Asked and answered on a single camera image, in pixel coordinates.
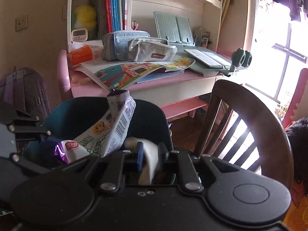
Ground dark teal trash bin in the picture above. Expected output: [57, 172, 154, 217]
[24, 96, 173, 168]

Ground purple grey backpack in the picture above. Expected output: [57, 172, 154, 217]
[1, 67, 50, 122]

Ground white purple snack bag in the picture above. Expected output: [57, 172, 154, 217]
[74, 90, 136, 157]

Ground white red-logo wrapper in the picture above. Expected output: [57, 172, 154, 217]
[58, 140, 89, 164]

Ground dark wooden chair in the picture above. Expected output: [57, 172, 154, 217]
[194, 79, 294, 189]

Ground colourful open picture book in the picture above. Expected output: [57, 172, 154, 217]
[74, 55, 195, 90]

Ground orange white tissue pack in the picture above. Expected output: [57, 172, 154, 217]
[67, 45, 102, 66]

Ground grey green notebook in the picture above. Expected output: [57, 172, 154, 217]
[180, 47, 231, 77]

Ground grey pencil case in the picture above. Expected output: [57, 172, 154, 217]
[127, 37, 177, 62]

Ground white digital timer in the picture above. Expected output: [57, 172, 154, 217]
[71, 28, 88, 42]

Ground blue denim pencil case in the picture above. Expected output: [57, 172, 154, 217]
[101, 30, 150, 61]

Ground pink white study desk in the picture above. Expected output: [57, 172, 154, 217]
[57, 0, 222, 117]

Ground green desk clamp lamp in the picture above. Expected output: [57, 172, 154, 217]
[220, 48, 252, 77]

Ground yellow plush toy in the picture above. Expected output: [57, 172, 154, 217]
[72, 5, 97, 40]

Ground red and blue books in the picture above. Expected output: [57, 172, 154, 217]
[96, 0, 132, 36]

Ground wall power outlet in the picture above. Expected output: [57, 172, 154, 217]
[15, 15, 28, 32]

